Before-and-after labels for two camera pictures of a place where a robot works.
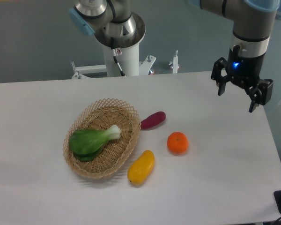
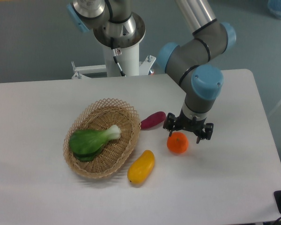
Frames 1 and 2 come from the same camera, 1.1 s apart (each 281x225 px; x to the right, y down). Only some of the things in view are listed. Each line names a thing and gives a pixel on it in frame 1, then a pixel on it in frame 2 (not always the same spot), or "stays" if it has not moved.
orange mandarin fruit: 177,142 stays
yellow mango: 141,168 stays
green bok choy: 85,143 stays
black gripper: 245,71 -> 182,122
